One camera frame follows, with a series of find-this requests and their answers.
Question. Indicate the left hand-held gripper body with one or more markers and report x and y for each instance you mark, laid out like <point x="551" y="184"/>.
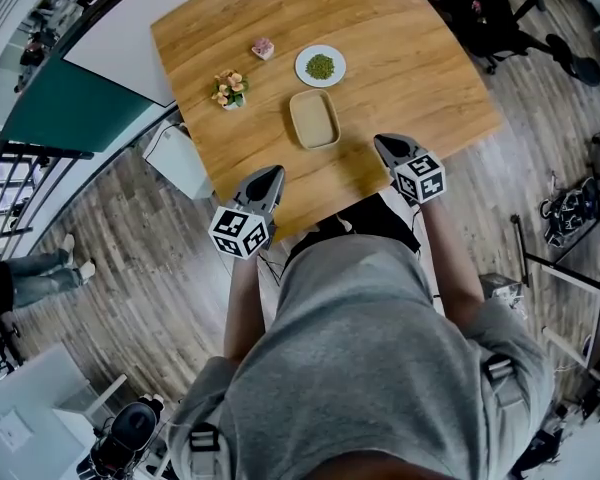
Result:
<point x="240" y="233"/>

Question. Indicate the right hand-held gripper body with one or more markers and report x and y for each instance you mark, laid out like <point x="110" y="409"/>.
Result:
<point x="420" y="178"/>

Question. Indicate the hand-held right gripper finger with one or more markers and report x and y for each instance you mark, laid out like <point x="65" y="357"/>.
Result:
<point x="387" y="158"/>
<point x="405" y="148"/>

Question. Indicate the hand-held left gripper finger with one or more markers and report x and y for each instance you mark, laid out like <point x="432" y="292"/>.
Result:
<point x="272" y="195"/>
<point x="250" y="190"/>

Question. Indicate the person's right forearm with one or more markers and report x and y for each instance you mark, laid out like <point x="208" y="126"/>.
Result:
<point x="450" y="258"/>

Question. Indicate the person's left forearm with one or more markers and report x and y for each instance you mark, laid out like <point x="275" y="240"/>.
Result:
<point x="242" y="308"/>

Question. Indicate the person's black trousers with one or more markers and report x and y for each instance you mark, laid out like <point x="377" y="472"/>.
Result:
<point x="380" y="218"/>

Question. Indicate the white floor appliance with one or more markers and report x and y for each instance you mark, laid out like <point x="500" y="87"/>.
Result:
<point x="180" y="160"/>

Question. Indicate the orange flower plant white pot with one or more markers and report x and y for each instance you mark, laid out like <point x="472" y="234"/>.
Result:
<point x="230" y="88"/>

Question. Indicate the pile of green beans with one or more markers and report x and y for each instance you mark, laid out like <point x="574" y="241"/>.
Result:
<point x="321" y="65"/>

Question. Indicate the white round plate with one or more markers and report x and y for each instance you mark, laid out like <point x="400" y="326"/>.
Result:
<point x="302" y="75"/>

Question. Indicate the black stand pole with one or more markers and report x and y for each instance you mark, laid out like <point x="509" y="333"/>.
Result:
<point x="520" y="250"/>

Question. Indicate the box of small items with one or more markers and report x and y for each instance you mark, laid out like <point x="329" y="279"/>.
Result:
<point x="502" y="290"/>

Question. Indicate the pink succulent white pot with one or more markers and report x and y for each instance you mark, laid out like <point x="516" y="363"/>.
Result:
<point x="263" y="48"/>

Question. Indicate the black office chair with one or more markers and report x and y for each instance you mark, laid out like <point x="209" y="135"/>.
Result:
<point x="480" y="18"/>

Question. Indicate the black backpack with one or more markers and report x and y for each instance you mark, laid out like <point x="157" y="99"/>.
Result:
<point x="570" y="215"/>

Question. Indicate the person's grey shirt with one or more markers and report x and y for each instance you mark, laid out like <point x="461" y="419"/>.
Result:
<point x="360" y="358"/>

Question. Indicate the white partition panel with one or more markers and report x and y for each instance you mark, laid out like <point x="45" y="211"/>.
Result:
<point x="115" y="53"/>

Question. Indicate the green partition panel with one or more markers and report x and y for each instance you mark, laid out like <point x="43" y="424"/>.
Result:
<point x="70" y="113"/>

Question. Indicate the black metal railing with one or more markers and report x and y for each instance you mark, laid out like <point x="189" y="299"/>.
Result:
<point x="45" y="149"/>

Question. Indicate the black round-headed robot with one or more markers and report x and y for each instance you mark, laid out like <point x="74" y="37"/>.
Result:
<point x="130" y="423"/>

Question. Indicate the white desk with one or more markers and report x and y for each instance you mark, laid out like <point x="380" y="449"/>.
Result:
<point x="30" y="408"/>

